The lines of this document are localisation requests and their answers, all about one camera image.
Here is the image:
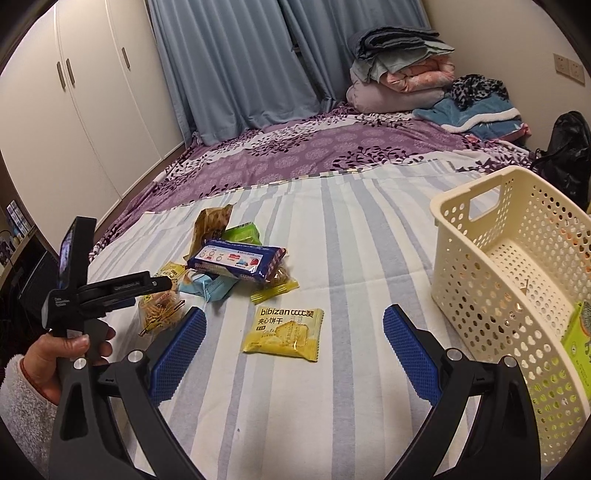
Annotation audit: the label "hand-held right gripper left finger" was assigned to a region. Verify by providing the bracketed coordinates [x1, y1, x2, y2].
[48, 306, 208, 480]

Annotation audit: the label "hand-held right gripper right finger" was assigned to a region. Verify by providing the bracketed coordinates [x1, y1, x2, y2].
[382, 305, 542, 480]

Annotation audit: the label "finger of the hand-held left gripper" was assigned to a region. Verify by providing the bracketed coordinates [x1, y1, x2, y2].
[90, 271, 172, 309]

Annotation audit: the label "light blue waffle packet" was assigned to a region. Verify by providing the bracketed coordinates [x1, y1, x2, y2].
[178, 272, 247, 303]

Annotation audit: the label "cream perforated plastic basket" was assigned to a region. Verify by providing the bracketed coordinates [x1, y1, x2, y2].
[430, 165, 591, 468]

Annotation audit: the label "person's left forearm white sleeve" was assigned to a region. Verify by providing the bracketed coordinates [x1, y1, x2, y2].
[0, 354, 58, 476]

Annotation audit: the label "clear packet of twisted snacks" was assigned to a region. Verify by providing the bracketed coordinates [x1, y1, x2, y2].
[265, 265, 291, 289]

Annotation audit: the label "person's left hand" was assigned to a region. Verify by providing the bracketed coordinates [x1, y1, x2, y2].
[23, 324, 116, 404]

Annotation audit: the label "clear packet of snack sticks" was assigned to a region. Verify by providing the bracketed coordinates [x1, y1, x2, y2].
[137, 291, 190, 335]

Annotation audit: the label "black box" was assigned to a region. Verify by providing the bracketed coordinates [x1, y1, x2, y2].
[18, 251, 60, 326]

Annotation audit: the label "wooden shelf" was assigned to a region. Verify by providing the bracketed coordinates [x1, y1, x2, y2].
[0, 198, 61, 333]

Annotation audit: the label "blue and white boxes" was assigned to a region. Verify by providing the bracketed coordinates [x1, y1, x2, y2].
[6, 200, 31, 245]

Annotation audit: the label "brown snack packet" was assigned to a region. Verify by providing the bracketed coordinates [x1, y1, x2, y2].
[187, 205, 234, 261]

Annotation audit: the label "dark blue cookie pack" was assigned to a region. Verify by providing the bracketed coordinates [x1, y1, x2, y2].
[186, 239, 287, 283]

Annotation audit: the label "yellow biscuit packet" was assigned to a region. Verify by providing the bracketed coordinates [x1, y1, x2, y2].
[243, 305, 325, 363]

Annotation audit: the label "yellow serrated snack packet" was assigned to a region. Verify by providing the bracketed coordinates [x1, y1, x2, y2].
[250, 281, 300, 305]

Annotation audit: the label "bright green snack pack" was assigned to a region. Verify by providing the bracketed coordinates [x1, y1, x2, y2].
[222, 220, 263, 245]

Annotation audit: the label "white wardrobe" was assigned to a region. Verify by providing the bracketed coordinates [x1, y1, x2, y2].
[0, 0, 185, 217]

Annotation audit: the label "green printed snack packet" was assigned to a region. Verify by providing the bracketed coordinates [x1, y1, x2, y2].
[526, 300, 591, 416]

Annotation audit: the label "purple floral bedsheet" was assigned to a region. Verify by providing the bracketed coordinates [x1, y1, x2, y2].
[90, 104, 539, 259]

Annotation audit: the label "blue curtain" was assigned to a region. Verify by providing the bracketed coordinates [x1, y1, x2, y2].
[145, 0, 430, 146]

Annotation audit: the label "blue fleece blanket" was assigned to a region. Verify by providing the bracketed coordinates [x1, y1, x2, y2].
[412, 95, 525, 139]

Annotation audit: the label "black bag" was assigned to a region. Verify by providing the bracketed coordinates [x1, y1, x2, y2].
[536, 111, 591, 208]

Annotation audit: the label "leopard print cloth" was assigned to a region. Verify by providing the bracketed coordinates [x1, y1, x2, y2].
[445, 75, 511, 109]

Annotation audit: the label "folded pink quilt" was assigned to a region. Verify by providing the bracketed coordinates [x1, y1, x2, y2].
[379, 55, 455, 93]

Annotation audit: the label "folded blue-grey blanket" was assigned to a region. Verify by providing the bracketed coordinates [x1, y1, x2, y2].
[353, 27, 455, 63]

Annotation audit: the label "beige wall socket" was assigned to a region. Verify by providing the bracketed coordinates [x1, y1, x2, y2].
[553, 53, 586, 84]

